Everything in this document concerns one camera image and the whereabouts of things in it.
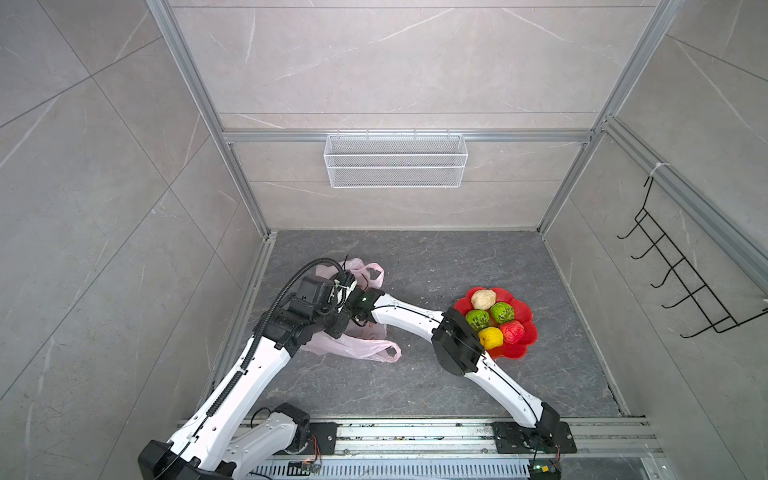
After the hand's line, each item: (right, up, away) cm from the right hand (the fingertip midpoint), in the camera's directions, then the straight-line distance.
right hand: (332, 295), depth 97 cm
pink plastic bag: (+14, -7, -28) cm, 32 cm away
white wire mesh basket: (+21, +46, +4) cm, 51 cm away
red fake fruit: (+55, -9, -11) cm, 57 cm away
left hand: (+7, +1, -21) cm, 22 cm away
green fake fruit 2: (+46, -6, -9) cm, 47 cm away
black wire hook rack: (+86, +1, -37) cm, 94 cm away
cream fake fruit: (+49, -1, -4) cm, 49 cm away
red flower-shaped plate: (+61, -6, -4) cm, 62 cm away
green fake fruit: (+54, -4, -7) cm, 54 cm away
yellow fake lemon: (+49, -11, -11) cm, 51 cm away
